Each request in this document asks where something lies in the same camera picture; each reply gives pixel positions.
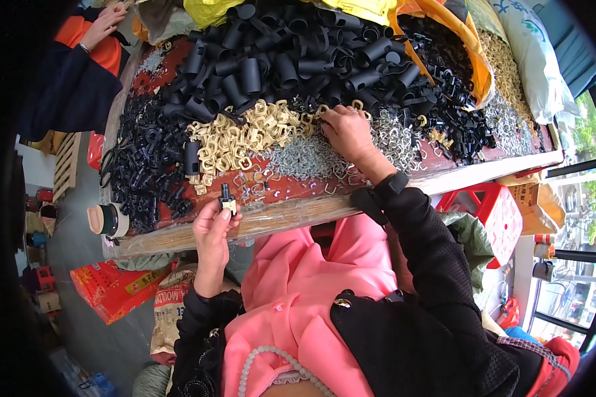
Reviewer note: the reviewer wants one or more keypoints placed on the yellow plastic bag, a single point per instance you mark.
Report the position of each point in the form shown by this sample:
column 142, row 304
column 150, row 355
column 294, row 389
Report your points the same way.
column 208, row 12

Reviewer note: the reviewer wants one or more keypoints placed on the pack of blue water bottles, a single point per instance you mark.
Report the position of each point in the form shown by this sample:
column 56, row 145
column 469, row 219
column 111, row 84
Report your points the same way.
column 97, row 384

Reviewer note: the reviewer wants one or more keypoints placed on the wooden pallet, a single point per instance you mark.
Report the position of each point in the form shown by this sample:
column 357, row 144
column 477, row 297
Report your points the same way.
column 67, row 163

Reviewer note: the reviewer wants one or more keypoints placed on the small black beige clip assembly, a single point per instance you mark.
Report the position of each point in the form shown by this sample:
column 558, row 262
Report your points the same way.
column 227, row 201

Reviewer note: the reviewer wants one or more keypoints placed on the heap of black plastic clips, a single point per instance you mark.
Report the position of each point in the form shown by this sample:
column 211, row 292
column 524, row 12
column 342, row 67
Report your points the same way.
column 452, row 114
column 139, row 163

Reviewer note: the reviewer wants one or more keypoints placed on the red printed carton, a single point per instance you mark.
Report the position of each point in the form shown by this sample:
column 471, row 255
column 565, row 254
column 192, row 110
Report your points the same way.
column 114, row 290

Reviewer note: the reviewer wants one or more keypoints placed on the green woven sack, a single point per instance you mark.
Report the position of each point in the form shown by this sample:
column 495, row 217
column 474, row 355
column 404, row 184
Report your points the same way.
column 469, row 238

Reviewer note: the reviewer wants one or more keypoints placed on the dark metal cup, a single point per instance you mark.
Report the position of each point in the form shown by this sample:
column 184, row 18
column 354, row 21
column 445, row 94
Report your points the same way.
column 543, row 271

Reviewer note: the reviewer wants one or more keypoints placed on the grey woven sack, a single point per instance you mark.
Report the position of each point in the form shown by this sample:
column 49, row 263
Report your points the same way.
column 166, row 22

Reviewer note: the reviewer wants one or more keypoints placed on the black window frame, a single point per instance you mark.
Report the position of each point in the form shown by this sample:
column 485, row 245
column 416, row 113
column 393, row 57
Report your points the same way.
column 581, row 258

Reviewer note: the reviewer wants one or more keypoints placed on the heap of black plastic tubes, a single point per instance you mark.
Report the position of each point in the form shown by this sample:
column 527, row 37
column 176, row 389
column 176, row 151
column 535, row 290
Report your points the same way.
column 278, row 59

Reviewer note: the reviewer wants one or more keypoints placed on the brown cardboard box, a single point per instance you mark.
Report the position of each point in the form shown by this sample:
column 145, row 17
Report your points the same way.
column 541, row 203

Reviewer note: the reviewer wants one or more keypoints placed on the person's body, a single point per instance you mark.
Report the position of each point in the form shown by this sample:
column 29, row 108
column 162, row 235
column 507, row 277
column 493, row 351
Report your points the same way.
column 298, row 297

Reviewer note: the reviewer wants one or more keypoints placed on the dark jar with beige lid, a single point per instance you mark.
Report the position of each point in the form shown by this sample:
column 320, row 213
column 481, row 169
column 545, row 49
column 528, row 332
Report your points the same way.
column 107, row 220

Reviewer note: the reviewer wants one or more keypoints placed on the beige printed sack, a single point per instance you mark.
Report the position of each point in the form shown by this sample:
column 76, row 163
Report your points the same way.
column 171, row 312

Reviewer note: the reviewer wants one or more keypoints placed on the clutter of stools and buckets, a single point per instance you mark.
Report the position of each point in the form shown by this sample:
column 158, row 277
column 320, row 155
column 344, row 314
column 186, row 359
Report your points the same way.
column 42, row 238

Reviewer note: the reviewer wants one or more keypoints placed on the small orange plastic bag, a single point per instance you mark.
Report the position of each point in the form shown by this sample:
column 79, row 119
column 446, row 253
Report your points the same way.
column 509, row 313

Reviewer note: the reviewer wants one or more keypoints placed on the black wrist band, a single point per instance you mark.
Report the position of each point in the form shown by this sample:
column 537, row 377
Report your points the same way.
column 390, row 186

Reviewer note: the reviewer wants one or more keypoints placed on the red cloth bag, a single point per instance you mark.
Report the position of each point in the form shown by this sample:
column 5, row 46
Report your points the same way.
column 559, row 362

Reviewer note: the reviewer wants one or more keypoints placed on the red white can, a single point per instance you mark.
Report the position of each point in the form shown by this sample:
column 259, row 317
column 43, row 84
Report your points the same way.
column 544, row 239

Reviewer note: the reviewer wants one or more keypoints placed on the white woven sack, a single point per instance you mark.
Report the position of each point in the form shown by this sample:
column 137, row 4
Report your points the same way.
column 536, row 59

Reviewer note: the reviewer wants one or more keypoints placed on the person's right hand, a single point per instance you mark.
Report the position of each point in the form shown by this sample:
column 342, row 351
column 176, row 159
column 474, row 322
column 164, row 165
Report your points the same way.
column 352, row 139

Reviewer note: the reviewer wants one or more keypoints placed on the heap of beige plastic clips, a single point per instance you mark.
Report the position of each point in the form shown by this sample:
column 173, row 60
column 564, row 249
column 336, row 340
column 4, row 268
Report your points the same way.
column 233, row 139
column 501, row 64

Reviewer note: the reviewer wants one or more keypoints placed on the person's left hand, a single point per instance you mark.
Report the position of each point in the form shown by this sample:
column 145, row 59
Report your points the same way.
column 211, row 238

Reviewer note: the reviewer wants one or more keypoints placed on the red plastic crate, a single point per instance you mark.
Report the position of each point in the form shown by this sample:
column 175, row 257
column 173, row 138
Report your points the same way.
column 496, row 223

